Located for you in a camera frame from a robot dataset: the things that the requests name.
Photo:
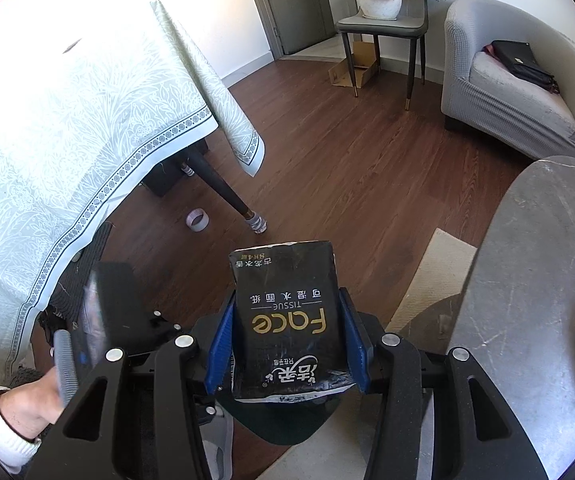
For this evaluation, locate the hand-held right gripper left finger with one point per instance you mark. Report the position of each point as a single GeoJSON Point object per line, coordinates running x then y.
{"type": "Point", "coordinates": [220, 350]}

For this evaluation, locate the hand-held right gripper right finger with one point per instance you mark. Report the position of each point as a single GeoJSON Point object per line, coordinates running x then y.
{"type": "Point", "coordinates": [355, 350]}

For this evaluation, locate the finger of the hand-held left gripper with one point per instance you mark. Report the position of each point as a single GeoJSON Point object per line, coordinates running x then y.
{"type": "Point", "coordinates": [155, 330]}

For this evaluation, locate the black tissue pack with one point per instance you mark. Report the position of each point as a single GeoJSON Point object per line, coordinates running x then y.
{"type": "Point", "coordinates": [287, 320]}

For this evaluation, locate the dark green tray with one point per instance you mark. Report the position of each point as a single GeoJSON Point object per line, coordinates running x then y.
{"type": "Point", "coordinates": [282, 422]}

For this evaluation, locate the beige floor rug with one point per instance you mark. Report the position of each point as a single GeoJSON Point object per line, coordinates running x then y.
{"type": "Point", "coordinates": [437, 275]}

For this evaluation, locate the roll of white tape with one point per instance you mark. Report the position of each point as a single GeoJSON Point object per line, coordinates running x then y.
{"type": "Point", "coordinates": [198, 220]}

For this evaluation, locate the striped table leg sock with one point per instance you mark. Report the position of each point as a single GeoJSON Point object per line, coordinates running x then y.
{"type": "Point", "coordinates": [256, 222]}

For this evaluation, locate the black box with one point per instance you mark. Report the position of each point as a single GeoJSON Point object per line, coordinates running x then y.
{"type": "Point", "coordinates": [167, 175]}

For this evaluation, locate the dark dining table leg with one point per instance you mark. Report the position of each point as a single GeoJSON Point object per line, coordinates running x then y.
{"type": "Point", "coordinates": [220, 185]}

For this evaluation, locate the pale patterned tablecloth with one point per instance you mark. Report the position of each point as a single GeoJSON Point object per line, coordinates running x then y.
{"type": "Point", "coordinates": [67, 150]}

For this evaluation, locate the round grey marble table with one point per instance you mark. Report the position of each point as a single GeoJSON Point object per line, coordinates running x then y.
{"type": "Point", "coordinates": [527, 270]}

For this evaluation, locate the flat cardboard box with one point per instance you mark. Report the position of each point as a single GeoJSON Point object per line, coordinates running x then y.
{"type": "Point", "coordinates": [362, 65]}

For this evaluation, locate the light grey armchair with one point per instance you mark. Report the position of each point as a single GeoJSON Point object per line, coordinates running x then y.
{"type": "Point", "coordinates": [512, 105]}

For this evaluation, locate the grey dining chair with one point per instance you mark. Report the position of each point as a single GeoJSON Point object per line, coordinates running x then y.
{"type": "Point", "coordinates": [382, 25]}

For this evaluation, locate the black handbag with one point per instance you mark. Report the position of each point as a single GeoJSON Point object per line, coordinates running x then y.
{"type": "Point", "coordinates": [517, 62]}

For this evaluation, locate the grey door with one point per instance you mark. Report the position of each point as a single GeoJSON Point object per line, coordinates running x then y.
{"type": "Point", "coordinates": [297, 5]}

